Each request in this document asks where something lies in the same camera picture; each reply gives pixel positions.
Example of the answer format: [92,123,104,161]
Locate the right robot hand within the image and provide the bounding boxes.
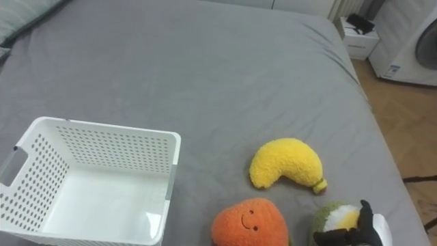
[313,199,393,246]

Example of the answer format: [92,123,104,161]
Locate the green avocado soft toy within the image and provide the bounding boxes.
[308,200,361,246]

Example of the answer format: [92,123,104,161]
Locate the yellow banana soft toy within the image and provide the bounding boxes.
[249,137,328,195]

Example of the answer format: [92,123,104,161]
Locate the orange smiling fruit soft toy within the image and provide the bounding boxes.
[210,197,291,246]

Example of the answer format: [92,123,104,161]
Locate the white washing machine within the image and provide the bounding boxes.
[367,0,437,87]

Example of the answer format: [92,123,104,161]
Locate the white bedside cabinet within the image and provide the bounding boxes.
[337,16,380,62]

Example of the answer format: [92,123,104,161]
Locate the black object on cabinet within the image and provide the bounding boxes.
[346,13,376,36]

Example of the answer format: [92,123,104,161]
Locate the grey bed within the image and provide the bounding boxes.
[0,0,432,246]

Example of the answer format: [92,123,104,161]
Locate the white perforated plastic basket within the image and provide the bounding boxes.
[0,116,182,246]

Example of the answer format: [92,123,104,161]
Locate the light green pillow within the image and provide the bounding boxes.
[0,0,66,47]

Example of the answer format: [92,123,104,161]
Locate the black floor cable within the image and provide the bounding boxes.
[401,174,437,184]

